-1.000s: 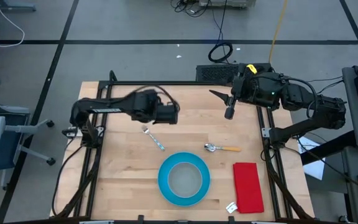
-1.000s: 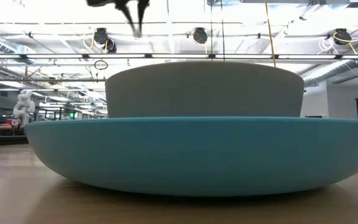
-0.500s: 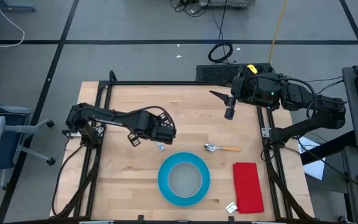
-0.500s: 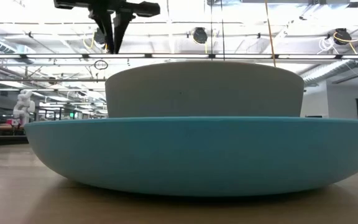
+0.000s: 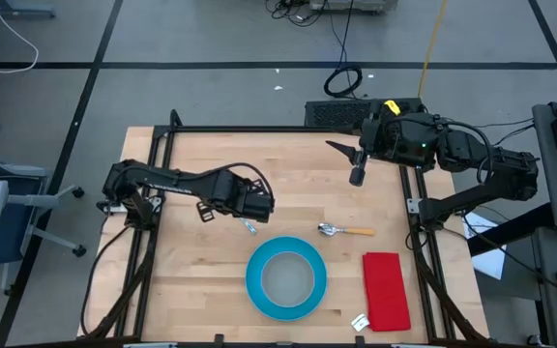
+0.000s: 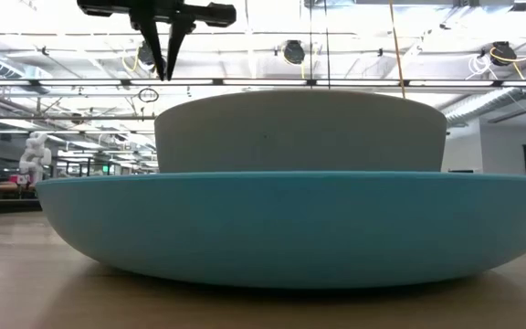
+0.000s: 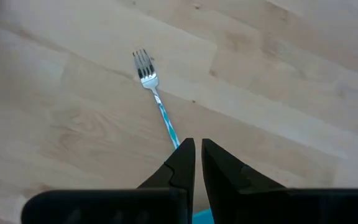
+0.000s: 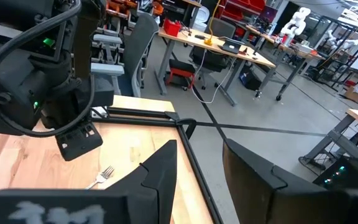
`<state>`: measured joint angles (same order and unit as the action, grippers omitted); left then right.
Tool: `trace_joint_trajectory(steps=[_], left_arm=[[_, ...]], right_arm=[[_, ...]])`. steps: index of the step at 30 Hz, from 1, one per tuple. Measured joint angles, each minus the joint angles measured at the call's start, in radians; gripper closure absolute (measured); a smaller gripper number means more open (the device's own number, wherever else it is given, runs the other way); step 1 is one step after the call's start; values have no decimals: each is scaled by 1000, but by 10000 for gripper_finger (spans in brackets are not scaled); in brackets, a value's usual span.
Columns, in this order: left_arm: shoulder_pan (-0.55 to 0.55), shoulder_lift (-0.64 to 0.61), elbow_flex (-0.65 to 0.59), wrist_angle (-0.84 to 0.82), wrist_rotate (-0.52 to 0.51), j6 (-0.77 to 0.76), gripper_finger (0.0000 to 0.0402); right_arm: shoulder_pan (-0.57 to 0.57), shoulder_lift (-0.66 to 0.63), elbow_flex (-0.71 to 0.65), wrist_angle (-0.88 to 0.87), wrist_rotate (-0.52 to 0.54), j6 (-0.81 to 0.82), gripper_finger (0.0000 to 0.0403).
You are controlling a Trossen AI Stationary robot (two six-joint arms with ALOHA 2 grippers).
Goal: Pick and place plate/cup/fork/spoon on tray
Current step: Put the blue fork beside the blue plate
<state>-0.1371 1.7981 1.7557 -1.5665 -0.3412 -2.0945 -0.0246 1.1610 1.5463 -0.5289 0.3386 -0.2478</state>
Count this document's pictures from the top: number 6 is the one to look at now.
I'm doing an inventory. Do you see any long ceiling light strip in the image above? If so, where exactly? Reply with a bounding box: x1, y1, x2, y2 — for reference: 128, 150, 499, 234
0, 78, 526, 89

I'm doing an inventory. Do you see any yellow hanging cable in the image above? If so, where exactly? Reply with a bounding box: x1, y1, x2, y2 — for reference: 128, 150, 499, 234
387, 0, 406, 100

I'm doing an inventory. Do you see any blue round plate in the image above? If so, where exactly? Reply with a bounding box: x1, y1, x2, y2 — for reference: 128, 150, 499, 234
35, 171, 526, 291

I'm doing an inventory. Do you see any black ceiling cable reel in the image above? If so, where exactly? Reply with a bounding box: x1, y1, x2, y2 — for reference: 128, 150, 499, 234
489, 40, 518, 68
136, 40, 169, 75
281, 39, 307, 66

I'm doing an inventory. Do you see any white robot figure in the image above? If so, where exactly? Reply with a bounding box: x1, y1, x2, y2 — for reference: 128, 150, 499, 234
18, 132, 53, 185

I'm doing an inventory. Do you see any silver ventilation duct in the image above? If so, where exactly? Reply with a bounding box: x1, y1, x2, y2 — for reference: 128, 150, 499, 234
444, 86, 526, 128

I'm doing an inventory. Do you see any black hanging ring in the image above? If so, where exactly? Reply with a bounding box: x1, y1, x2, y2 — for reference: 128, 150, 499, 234
137, 87, 161, 104

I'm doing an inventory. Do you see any grey round bowl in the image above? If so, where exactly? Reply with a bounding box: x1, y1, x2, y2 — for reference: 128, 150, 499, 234
153, 89, 448, 175

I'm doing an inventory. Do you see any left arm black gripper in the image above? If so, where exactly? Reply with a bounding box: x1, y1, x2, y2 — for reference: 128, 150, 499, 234
76, 0, 238, 82

